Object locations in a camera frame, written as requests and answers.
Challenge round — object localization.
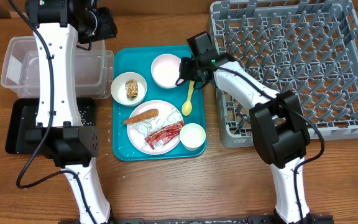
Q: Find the pink bowl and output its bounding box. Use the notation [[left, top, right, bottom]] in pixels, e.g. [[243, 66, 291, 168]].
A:
[[151, 54, 181, 89]]

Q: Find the brown food scrap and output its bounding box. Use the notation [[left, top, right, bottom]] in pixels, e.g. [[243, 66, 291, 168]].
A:
[[125, 79, 138, 100]]

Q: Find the orange carrot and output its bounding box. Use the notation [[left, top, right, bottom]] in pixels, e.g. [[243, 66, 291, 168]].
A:
[[122, 109, 159, 124]]

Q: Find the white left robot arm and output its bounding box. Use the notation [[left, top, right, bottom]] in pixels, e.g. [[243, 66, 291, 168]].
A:
[[22, 1, 117, 223]]

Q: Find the white bowl with food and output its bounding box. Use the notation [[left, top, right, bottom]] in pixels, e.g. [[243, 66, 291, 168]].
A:
[[111, 72, 147, 106]]

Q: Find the crumpled white napkin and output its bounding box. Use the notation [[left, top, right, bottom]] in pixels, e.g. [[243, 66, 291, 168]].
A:
[[128, 108, 183, 138]]

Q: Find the yellow plastic spoon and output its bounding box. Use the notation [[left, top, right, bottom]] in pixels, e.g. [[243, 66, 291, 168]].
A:
[[181, 81, 195, 116]]

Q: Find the white cup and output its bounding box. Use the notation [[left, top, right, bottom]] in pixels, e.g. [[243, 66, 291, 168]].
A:
[[180, 123, 206, 151]]

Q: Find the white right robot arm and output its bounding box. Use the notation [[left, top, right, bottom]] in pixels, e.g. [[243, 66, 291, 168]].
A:
[[177, 32, 310, 223]]

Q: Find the pink plate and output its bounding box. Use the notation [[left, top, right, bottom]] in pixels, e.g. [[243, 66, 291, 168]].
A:
[[126, 100, 184, 156]]

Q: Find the clear plastic bin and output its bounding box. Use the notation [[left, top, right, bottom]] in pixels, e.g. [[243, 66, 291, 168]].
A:
[[1, 36, 114, 99]]

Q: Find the grey dishwasher rack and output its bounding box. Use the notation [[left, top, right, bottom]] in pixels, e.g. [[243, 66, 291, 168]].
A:
[[209, 0, 358, 141]]

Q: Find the red snack wrapper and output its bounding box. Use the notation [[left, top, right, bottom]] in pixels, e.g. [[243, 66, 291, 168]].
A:
[[145, 121, 185, 150]]

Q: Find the teal serving tray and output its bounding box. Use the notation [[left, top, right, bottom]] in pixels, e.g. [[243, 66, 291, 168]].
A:
[[112, 45, 208, 161]]

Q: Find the black waste tray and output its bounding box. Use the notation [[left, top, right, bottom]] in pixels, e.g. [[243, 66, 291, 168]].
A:
[[5, 98, 96, 154]]

